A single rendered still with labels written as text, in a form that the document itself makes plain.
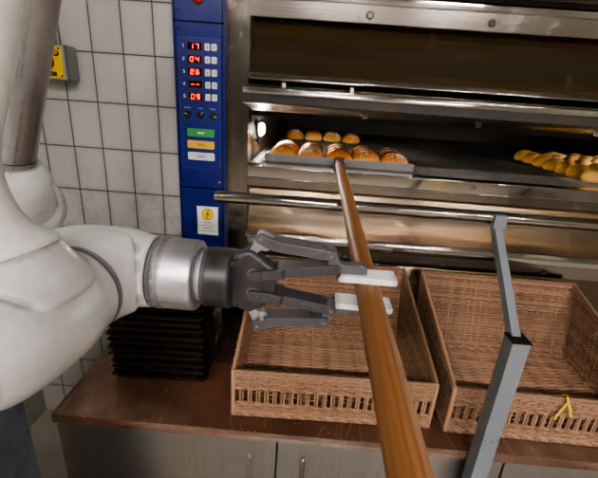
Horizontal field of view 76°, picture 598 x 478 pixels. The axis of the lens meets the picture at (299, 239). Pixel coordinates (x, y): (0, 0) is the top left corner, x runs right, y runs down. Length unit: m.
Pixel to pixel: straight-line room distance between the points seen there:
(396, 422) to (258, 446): 0.90
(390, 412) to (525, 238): 1.31
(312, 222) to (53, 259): 1.08
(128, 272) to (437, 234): 1.16
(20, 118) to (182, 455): 0.92
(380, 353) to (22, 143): 0.68
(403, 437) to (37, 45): 0.72
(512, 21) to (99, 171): 1.41
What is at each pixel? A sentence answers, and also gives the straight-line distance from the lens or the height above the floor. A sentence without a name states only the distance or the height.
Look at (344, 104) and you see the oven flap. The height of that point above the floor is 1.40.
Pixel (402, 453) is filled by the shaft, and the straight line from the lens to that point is 0.29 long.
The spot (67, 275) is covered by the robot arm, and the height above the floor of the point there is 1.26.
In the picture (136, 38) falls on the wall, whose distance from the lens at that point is 1.44.
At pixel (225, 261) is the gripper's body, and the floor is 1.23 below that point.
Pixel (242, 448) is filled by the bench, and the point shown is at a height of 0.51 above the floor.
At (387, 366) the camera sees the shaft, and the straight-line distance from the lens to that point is 0.35.
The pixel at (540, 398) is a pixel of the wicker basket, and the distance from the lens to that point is 1.25.
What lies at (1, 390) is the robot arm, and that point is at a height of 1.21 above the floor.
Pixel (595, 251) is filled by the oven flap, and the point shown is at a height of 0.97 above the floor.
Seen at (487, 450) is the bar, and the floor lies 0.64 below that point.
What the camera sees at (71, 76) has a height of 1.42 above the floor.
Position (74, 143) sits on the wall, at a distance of 1.56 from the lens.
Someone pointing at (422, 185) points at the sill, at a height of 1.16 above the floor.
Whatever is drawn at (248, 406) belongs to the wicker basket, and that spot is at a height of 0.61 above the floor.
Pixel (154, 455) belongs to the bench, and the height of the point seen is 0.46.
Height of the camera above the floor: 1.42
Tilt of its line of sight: 21 degrees down
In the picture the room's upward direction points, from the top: 4 degrees clockwise
